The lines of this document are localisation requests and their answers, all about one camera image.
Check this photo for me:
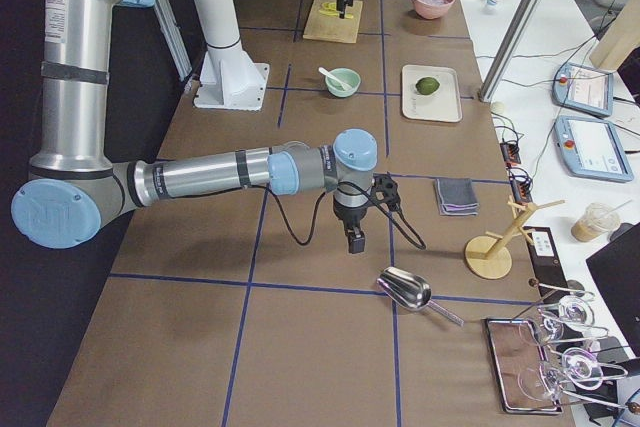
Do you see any green bowl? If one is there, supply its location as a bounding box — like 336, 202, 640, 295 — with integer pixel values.
325, 67, 361, 98

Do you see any white plastic spoon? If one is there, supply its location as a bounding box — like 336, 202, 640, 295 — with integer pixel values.
318, 67, 352, 90

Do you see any yellow plastic knife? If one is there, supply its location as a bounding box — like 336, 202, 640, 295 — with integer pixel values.
318, 8, 354, 20

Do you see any bamboo cutting board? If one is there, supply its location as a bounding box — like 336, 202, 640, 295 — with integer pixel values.
303, 0, 363, 44

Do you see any metal scoop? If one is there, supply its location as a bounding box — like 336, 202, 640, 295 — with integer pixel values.
376, 266, 465, 327

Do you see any grey folded cloth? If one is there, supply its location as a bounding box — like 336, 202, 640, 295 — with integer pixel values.
435, 178, 479, 216

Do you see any green avocado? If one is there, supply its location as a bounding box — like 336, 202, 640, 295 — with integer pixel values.
415, 77, 441, 96

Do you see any wooden paper towel stand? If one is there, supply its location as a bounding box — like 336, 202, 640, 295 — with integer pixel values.
464, 196, 564, 280

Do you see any white pillar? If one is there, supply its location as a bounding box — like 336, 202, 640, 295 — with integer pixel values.
194, 0, 269, 111

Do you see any white rabbit tray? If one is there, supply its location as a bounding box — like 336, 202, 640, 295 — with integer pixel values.
401, 64, 463, 123

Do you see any black label box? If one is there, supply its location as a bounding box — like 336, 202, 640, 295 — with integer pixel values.
526, 226, 567, 287

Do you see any wine glass rack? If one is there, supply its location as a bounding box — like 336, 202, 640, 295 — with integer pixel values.
484, 278, 639, 423

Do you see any iced coffee cup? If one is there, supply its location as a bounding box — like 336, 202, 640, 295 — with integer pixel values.
571, 199, 632, 242

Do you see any upper teach pendant tablet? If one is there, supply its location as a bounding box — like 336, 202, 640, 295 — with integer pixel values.
552, 63, 614, 118

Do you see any teach pendant tablet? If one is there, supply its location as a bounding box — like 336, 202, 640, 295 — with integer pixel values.
553, 115, 634, 183
552, 63, 614, 118

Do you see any lower teach pendant tablet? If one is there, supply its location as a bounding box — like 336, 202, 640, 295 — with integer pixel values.
553, 115, 634, 183

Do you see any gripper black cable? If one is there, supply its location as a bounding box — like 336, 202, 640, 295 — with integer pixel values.
264, 181, 427, 251

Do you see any aluminium frame post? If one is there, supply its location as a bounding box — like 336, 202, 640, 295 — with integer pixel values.
478, 0, 541, 103

